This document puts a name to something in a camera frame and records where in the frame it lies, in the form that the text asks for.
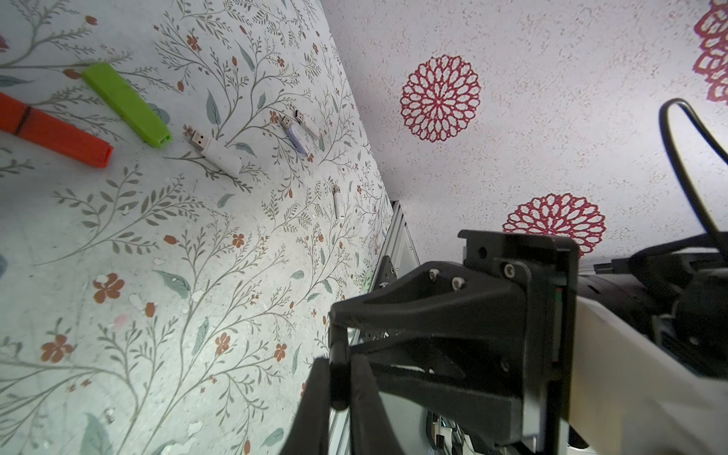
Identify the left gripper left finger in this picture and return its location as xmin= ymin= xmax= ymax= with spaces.
xmin=280 ymin=358 xmax=331 ymax=455

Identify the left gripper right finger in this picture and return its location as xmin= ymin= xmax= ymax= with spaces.
xmin=350 ymin=355 xmax=404 ymax=455

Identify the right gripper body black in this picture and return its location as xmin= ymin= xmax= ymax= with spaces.
xmin=458 ymin=229 xmax=578 ymax=454

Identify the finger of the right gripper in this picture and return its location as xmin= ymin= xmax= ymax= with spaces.
xmin=330 ymin=262 xmax=526 ymax=339
xmin=351 ymin=339 xmax=535 ymax=447

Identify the green usb drive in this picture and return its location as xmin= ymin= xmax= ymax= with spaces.
xmin=82 ymin=63 xmax=172 ymax=149

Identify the red usb drive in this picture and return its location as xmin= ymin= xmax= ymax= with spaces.
xmin=1 ymin=94 xmax=114 ymax=169

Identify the black usb drive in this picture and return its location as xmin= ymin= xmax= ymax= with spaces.
xmin=329 ymin=324 xmax=351 ymax=411

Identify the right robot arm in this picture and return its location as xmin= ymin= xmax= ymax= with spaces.
xmin=329 ymin=99 xmax=727 ymax=454

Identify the small white usb stick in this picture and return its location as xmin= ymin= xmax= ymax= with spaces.
xmin=332 ymin=184 xmax=344 ymax=219

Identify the purple white usb drive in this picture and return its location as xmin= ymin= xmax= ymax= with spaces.
xmin=281 ymin=116 xmax=311 ymax=159

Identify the aluminium front rail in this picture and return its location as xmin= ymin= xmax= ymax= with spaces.
xmin=327 ymin=200 xmax=433 ymax=455

